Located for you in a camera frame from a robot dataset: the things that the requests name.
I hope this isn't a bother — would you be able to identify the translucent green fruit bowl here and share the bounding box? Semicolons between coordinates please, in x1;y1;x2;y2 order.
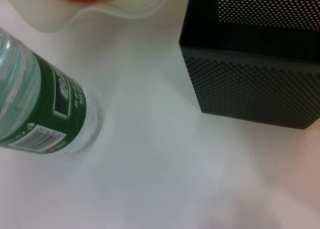
4;0;174;34

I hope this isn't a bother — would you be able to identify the black mesh pen holder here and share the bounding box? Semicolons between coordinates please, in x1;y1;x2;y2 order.
178;0;320;131

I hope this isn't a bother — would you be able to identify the clear green-label water bottle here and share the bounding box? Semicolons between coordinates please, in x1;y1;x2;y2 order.
0;26;99;156

